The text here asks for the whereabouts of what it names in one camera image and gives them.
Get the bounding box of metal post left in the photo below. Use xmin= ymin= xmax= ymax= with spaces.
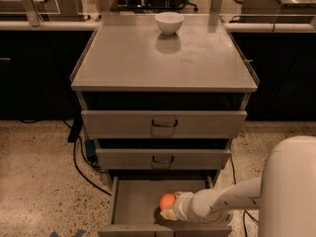
xmin=21 ymin=0 xmax=41 ymax=27

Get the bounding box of white counter rail right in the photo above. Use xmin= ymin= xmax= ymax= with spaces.
xmin=224 ymin=23 xmax=316 ymax=34

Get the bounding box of steel drawer cabinet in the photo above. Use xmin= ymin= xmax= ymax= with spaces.
xmin=71 ymin=15 xmax=258 ymax=187

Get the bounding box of black floor cable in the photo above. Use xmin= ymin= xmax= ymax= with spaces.
xmin=229 ymin=153 xmax=260 ymax=237
xmin=61 ymin=118 xmax=113 ymax=198

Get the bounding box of metal post right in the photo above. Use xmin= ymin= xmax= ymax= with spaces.
xmin=209 ymin=0 xmax=223 ymax=14

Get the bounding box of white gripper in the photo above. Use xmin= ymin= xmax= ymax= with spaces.
xmin=160 ymin=192 xmax=195 ymax=221

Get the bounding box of middle steel drawer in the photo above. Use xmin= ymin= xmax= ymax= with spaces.
xmin=97 ymin=149 xmax=230 ymax=170

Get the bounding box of black floor cable right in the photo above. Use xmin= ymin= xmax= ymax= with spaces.
xmin=229 ymin=153 xmax=260 ymax=237

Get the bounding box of white bowl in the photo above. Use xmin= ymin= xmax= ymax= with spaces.
xmin=155 ymin=12 xmax=185 ymax=35

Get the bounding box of orange fruit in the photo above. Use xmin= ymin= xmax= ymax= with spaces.
xmin=159 ymin=194 xmax=176 ymax=210

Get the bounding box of bottom steel drawer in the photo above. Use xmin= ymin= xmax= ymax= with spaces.
xmin=98 ymin=175 xmax=231 ymax=237

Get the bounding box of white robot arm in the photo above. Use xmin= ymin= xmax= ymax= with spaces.
xmin=159 ymin=135 xmax=316 ymax=237

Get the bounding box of black floor cable left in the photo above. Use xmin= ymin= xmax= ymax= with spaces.
xmin=61 ymin=118 xmax=113 ymax=198

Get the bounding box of steel drawer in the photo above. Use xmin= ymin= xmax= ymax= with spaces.
xmin=81 ymin=111 xmax=247 ymax=138
xmin=98 ymin=175 xmax=231 ymax=237
xmin=97 ymin=149 xmax=230 ymax=170

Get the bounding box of top steel drawer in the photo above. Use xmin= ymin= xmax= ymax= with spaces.
xmin=81 ymin=111 xmax=247 ymax=138

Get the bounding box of blue power box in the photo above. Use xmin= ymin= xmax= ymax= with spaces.
xmin=85 ymin=139 xmax=97 ymax=162

